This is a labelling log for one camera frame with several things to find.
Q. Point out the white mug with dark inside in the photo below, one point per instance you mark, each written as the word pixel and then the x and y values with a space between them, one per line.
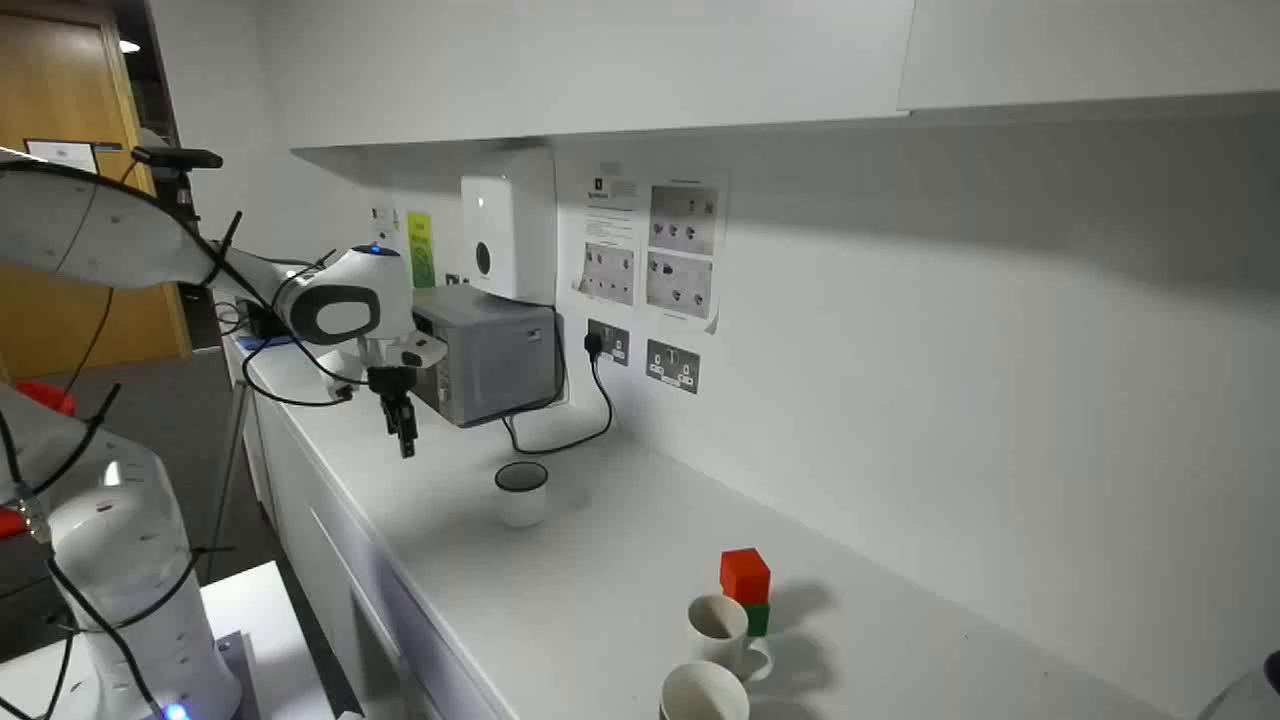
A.
pixel 717 629

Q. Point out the white mug near camera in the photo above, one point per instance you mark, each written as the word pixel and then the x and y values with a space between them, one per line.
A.
pixel 701 689

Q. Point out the small white speckled cup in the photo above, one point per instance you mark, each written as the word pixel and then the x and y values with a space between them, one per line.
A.
pixel 522 495

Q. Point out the black camera on stand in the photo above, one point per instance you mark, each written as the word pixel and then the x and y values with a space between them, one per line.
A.
pixel 171 170

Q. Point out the wall socket with switches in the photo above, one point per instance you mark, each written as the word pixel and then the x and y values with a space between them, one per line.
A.
pixel 674 364

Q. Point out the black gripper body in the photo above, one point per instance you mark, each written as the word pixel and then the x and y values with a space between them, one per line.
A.
pixel 395 384

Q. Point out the white upper wall cabinets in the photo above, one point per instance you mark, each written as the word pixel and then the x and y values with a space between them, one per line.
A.
pixel 488 71

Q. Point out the socket photo sheet right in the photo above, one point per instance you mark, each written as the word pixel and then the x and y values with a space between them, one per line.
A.
pixel 683 249

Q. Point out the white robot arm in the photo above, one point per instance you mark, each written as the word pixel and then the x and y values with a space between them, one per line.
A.
pixel 101 505

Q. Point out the red chair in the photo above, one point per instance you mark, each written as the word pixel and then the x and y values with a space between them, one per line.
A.
pixel 47 396

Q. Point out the red cube block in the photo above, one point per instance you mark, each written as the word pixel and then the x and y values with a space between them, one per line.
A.
pixel 744 576

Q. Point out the left wall socket with plug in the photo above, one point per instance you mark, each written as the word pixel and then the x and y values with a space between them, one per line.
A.
pixel 609 342

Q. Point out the silver microwave oven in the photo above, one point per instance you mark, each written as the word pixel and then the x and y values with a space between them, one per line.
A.
pixel 499 353

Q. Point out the white lower counter cabinets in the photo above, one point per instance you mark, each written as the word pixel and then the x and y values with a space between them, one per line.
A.
pixel 312 471

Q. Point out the wooden door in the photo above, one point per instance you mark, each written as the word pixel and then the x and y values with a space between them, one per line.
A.
pixel 66 85

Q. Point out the green cube block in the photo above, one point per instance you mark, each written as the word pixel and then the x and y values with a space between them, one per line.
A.
pixel 759 616

